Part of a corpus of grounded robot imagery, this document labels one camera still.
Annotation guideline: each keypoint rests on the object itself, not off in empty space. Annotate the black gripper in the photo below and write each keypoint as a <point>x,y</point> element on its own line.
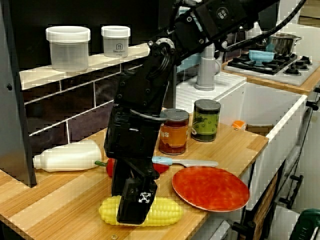
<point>132,137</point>

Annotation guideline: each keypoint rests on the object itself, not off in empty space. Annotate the yellow toy corn cob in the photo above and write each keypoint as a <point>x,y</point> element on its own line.
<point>165,212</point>

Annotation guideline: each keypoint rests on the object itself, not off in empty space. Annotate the red toy chili pepper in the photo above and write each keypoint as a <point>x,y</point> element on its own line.
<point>110,167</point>

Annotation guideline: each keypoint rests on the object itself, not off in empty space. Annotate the metal screw head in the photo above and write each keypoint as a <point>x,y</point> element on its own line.
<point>115,235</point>

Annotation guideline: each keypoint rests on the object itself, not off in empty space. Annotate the brown toy beans can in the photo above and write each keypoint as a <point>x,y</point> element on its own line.
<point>175,135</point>

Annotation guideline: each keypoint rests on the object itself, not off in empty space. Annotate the red round plate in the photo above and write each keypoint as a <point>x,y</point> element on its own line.
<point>210,190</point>

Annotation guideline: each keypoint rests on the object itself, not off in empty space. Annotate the green toy pickles can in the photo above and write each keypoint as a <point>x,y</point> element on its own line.
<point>205,122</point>

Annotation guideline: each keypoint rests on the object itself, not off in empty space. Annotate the dark tiled backsplash shelf unit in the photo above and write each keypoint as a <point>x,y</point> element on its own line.
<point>75,100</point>

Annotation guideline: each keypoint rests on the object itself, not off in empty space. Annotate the orange plastic bowl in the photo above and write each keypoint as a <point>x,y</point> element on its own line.
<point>238,124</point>

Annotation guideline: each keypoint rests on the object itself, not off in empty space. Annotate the grey toy faucet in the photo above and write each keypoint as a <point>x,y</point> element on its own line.
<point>205,75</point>

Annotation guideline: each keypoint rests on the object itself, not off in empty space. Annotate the light blue plastic bin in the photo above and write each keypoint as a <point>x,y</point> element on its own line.
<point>187,65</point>

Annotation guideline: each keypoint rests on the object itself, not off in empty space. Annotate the large clear jar white lid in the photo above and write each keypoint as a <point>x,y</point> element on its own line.
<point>67,52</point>

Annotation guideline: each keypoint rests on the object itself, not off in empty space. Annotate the white toy sink unit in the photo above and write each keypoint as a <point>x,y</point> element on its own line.
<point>262,105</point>

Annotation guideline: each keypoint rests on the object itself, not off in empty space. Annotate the green plastic object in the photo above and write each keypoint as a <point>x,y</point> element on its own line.
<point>308,225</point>

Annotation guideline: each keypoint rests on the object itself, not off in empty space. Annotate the toy stove top with burners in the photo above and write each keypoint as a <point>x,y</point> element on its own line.
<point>270,67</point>

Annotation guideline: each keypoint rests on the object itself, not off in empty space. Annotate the light blue bowl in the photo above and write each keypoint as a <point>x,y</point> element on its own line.
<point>261,56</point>

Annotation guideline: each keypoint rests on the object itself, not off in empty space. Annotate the silver metal pot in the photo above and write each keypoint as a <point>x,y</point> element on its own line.
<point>285,45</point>

